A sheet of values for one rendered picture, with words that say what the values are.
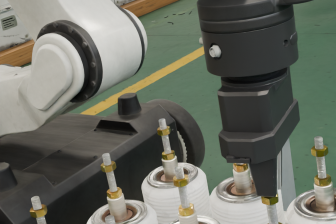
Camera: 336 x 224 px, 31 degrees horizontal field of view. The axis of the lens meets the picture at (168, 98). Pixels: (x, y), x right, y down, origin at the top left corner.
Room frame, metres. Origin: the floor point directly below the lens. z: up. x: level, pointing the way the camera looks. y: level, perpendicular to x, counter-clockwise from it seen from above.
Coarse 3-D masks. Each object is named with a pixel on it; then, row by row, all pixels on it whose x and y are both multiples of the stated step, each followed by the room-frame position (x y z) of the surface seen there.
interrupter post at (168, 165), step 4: (164, 160) 0.81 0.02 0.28; (168, 160) 0.81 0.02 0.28; (172, 160) 0.81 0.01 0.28; (176, 160) 0.81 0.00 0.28; (164, 164) 0.81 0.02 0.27; (168, 164) 0.80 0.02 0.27; (172, 164) 0.80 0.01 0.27; (176, 164) 0.81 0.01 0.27; (164, 168) 0.81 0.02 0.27; (168, 168) 0.80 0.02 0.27; (172, 168) 0.80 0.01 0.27; (164, 172) 0.81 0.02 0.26; (168, 172) 0.81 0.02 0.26; (172, 172) 0.80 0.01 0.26; (168, 176) 0.81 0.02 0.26; (172, 176) 0.80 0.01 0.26
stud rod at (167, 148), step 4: (160, 120) 0.81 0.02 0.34; (164, 120) 0.81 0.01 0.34; (160, 124) 0.81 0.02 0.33; (164, 124) 0.81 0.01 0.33; (160, 128) 0.81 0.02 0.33; (164, 128) 0.81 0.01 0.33; (164, 136) 0.81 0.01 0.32; (164, 140) 0.81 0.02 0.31; (168, 140) 0.81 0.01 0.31; (164, 144) 0.81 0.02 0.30; (168, 144) 0.81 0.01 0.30; (164, 148) 0.81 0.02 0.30; (168, 148) 0.81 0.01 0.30; (164, 152) 0.82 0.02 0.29; (168, 152) 0.81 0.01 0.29
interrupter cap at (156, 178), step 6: (180, 162) 0.85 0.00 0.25; (156, 168) 0.84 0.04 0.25; (162, 168) 0.84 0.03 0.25; (186, 168) 0.83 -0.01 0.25; (192, 168) 0.82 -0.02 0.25; (150, 174) 0.83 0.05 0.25; (156, 174) 0.82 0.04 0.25; (162, 174) 0.83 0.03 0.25; (192, 174) 0.80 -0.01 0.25; (150, 180) 0.81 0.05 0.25; (156, 180) 0.80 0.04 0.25; (162, 180) 0.80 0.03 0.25; (168, 180) 0.80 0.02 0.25; (156, 186) 0.79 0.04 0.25; (162, 186) 0.78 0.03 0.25; (168, 186) 0.78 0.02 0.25; (174, 186) 0.78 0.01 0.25
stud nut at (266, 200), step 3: (276, 195) 0.56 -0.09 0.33; (261, 198) 0.57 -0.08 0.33; (264, 198) 0.56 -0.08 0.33; (267, 198) 0.56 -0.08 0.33; (270, 198) 0.56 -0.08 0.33; (273, 198) 0.56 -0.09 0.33; (276, 198) 0.56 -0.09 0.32; (261, 201) 0.57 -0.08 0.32; (264, 201) 0.56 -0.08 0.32; (267, 201) 0.56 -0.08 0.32; (270, 201) 0.56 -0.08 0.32; (273, 201) 0.56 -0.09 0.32; (276, 201) 0.56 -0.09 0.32; (267, 204) 0.56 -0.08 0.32; (270, 204) 0.56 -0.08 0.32
